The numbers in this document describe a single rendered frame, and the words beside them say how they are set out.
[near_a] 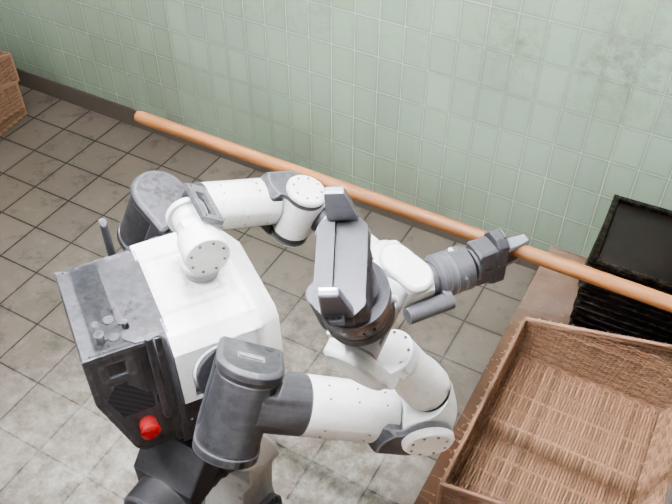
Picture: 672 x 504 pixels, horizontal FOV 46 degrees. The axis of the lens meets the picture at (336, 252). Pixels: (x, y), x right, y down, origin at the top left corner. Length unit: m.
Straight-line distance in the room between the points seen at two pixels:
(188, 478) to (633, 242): 1.26
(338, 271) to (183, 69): 2.89
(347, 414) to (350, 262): 0.37
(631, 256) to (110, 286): 1.32
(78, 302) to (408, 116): 2.06
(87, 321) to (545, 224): 2.22
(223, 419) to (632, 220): 1.39
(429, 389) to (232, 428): 0.27
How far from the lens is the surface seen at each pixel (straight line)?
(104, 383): 1.21
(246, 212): 1.45
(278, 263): 3.23
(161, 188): 1.39
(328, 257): 0.83
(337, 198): 0.80
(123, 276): 1.26
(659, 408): 2.19
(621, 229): 2.16
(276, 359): 1.13
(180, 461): 1.44
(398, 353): 1.06
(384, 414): 1.17
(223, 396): 1.09
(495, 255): 1.53
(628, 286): 1.57
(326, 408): 1.13
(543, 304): 2.36
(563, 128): 2.88
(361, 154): 3.31
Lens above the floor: 2.27
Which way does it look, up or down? 44 degrees down
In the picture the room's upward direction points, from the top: straight up
